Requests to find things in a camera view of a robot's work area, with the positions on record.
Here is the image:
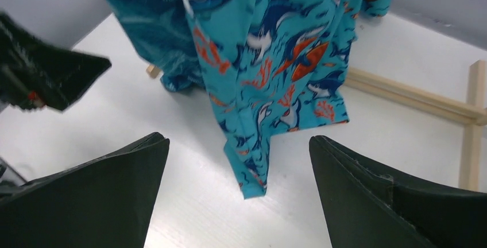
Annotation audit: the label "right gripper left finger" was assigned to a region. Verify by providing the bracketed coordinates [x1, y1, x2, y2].
[1, 132, 170, 247]

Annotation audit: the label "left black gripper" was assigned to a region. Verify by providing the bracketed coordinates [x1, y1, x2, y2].
[1, 12, 111, 111]

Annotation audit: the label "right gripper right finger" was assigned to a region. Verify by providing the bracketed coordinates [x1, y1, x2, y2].
[309, 135, 486, 247]

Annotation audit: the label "teal shark print shorts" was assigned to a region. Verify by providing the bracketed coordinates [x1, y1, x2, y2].
[106, 0, 204, 92]

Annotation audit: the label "light blue shark shorts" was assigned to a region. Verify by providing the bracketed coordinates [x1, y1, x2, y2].
[182, 0, 392, 199]

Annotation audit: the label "wooden clothes rack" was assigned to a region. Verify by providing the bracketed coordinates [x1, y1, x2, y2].
[146, 60, 487, 192]

